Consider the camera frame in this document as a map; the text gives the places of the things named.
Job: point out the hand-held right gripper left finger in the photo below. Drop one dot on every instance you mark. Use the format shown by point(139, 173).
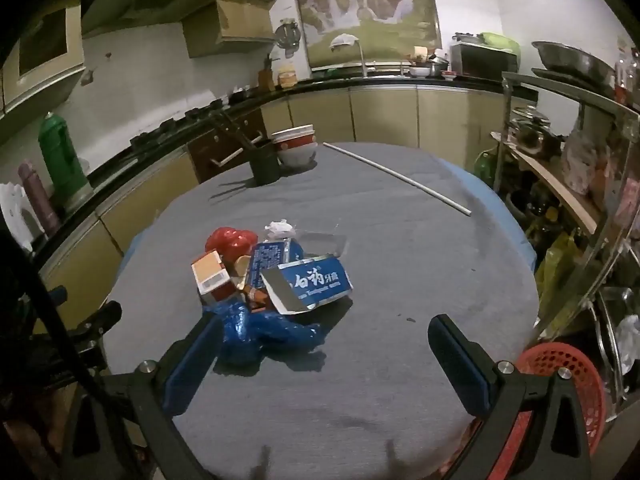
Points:
point(192, 365)

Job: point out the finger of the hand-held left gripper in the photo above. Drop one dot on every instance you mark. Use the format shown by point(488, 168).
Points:
point(55, 293)
point(102, 317)

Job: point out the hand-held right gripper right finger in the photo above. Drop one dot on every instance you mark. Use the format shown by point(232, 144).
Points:
point(457, 365)

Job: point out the blue plastic bag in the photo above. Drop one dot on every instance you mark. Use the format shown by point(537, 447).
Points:
point(265, 332)

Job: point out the red plastic basket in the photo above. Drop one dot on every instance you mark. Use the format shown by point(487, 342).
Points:
point(545, 355)

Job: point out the red orange wrapper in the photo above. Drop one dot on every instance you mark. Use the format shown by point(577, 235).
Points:
point(255, 296)

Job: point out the orange white small box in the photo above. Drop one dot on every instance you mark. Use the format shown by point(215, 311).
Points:
point(210, 272)

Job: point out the red plastic bag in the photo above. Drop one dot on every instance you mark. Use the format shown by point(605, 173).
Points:
point(230, 240)

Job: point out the small blue carton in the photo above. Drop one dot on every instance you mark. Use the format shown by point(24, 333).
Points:
point(267, 257)

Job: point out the blue toothpaste box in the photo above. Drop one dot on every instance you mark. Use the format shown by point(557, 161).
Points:
point(315, 282)

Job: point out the white tissue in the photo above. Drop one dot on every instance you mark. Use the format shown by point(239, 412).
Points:
point(279, 229)

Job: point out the clear plastic tray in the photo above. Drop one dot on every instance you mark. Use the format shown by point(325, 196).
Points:
point(320, 245)

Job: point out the white plastic appliance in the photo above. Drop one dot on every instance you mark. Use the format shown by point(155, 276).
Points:
point(12, 220)

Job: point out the pink thermos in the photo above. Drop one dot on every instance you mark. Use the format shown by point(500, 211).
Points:
point(37, 200)

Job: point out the green thermos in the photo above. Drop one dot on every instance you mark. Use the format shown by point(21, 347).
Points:
point(60, 160)

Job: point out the yellow plastic bag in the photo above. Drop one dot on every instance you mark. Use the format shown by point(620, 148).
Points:
point(555, 265)

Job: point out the blue tablecloth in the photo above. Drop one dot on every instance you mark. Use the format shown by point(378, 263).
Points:
point(492, 195)

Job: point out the white plastic bag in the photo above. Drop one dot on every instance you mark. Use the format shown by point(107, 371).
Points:
point(630, 340)

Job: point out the white thin rod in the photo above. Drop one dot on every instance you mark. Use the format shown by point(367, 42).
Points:
point(400, 176)

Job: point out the green bottle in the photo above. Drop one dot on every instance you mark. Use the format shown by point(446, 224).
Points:
point(485, 165)

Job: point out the gas stove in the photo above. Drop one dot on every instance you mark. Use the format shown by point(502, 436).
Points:
point(170, 125)

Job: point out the dark brown cabinet front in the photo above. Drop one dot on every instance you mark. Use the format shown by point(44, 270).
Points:
point(225, 150)

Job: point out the black cup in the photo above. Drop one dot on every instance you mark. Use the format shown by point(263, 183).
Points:
point(265, 165)

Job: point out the dark chopsticks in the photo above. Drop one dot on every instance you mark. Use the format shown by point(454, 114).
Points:
point(235, 131)

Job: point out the white bowl with red band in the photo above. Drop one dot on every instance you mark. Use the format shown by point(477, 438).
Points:
point(298, 155)

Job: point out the pink plastic bags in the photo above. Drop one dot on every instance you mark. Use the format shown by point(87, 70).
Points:
point(580, 160)

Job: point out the metal pot with lid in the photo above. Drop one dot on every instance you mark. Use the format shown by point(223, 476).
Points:
point(532, 127)

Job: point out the metal storage rack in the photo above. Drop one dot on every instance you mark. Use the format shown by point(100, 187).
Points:
point(505, 120)

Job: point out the white red-rimmed bowl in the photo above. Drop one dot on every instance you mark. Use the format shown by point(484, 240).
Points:
point(294, 134)

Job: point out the knife block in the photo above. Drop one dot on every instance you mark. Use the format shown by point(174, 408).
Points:
point(265, 77)

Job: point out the pile of dishes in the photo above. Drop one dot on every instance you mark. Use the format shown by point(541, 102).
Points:
point(425, 65)

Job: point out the orange container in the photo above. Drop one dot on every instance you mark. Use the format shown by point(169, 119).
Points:
point(286, 77)

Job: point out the microwave oven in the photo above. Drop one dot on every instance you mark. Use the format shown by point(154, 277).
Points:
point(482, 57)

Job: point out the metal faucet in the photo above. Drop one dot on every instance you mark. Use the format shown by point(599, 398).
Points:
point(362, 57)

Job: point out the metal basin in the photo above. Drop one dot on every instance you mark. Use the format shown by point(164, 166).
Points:
point(570, 60)

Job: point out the green cloth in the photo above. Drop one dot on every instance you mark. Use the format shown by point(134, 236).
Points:
point(497, 40)

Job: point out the hanging metal strainer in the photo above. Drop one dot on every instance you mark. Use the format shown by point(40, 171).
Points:
point(289, 35)

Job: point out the group of sauce bottles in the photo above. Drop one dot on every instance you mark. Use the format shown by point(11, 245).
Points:
point(625, 70)

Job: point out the white cloth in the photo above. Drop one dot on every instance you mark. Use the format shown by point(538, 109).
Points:
point(342, 40)

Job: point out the glass door wall cabinet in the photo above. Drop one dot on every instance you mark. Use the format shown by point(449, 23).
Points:
point(45, 45)

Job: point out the small beige wall cabinet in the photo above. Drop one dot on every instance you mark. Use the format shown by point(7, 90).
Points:
point(235, 25)

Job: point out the waterfall wall poster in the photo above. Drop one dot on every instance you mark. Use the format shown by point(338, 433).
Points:
point(360, 5)

